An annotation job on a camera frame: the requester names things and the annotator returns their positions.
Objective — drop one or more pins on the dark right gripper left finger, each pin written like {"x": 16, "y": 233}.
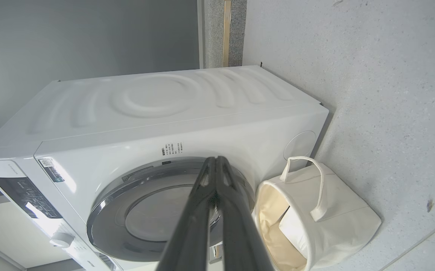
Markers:
{"x": 191, "y": 233}

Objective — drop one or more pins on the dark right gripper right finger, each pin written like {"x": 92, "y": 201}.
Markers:
{"x": 240, "y": 233}

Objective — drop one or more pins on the dark washing machine door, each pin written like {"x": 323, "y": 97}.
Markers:
{"x": 112, "y": 226}

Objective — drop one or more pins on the white basket liner pad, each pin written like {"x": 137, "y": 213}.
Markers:
{"x": 292, "y": 229}

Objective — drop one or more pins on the cream canvas laundry basket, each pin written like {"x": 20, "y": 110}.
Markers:
{"x": 345, "y": 226}

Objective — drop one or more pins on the white front-load washing machine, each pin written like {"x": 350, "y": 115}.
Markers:
{"x": 202, "y": 124}

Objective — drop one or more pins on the small printed text label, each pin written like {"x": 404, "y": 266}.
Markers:
{"x": 171, "y": 149}

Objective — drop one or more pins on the round filter cover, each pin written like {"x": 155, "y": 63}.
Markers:
{"x": 300, "y": 145}

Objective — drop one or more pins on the white control knob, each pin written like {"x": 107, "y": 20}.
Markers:
{"x": 61, "y": 240}

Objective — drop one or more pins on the QR code sticker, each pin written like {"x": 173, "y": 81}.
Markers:
{"x": 50, "y": 169}

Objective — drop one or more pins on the dark control panel display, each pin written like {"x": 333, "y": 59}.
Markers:
{"x": 25, "y": 195}

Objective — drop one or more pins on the wooden floor strip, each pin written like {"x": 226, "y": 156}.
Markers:
{"x": 227, "y": 34}

